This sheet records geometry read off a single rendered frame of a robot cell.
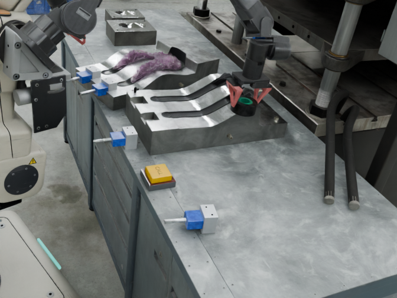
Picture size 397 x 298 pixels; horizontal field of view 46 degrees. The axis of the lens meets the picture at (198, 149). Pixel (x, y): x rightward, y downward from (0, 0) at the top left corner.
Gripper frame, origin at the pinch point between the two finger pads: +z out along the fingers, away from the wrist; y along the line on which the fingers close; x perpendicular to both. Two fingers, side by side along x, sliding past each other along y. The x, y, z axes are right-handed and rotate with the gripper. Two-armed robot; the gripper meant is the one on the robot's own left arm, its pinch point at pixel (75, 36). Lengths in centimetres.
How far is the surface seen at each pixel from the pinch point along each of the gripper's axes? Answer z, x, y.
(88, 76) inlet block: 12.4, 4.4, -5.7
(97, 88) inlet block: 11.1, 6.3, -16.0
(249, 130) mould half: 27, -20, -60
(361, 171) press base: 90, -67, -74
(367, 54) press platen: 40, -84, -61
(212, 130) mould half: 19, -9, -56
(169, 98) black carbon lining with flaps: 17.5, -9.1, -34.7
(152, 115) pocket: 12.5, 1.5, -40.7
